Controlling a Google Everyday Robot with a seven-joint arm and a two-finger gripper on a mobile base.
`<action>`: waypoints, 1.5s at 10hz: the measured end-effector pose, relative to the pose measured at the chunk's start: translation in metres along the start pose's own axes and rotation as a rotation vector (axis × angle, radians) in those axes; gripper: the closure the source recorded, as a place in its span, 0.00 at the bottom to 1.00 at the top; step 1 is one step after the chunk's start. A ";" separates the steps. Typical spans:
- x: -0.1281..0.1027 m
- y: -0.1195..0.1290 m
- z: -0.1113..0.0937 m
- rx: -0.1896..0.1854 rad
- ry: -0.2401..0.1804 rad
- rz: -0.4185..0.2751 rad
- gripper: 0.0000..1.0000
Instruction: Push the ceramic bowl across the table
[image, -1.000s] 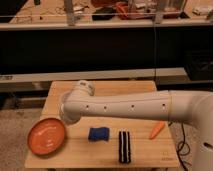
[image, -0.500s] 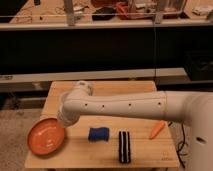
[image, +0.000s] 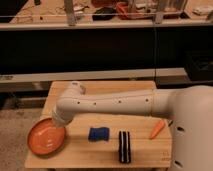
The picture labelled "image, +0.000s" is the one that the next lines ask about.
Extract orange ceramic bowl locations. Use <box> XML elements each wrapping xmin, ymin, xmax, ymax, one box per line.
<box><xmin>27</xmin><ymin>118</ymin><xmax>66</xmax><ymax>155</ymax></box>

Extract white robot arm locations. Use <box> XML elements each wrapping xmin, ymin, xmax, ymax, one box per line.
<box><xmin>52</xmin><ymin>81</ymin><xmax>213</xmax><ymax>171</ymax></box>

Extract blue sponge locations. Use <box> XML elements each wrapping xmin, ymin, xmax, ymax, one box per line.
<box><xmin>88</xmin><ymin>127</ymin><xmax>110</xmax><ymax>141</ymax></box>

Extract black white striped eraser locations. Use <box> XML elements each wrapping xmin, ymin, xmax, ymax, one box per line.
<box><xmin>119</xmin><ymin>131</ymin><xmax>131</xmax><ymax>164</ymax></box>

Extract orange carrot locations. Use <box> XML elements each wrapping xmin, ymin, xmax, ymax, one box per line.
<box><xmin>149</xmin><ymin>120</ymin><xmax>165</xmax><ymax>139</ymax></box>

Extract black object on shelf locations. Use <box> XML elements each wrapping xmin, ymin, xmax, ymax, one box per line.
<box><xmin>92</xmin><ymin>7</ymin><xmax>116</xmax><ymax>21</ymax></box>

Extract orange basket on shelf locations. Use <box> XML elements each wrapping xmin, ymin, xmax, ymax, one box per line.
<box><xmin>115</xmin><ymin>2</ymin><xmax>158</xmax><ymax>20</ymax></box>

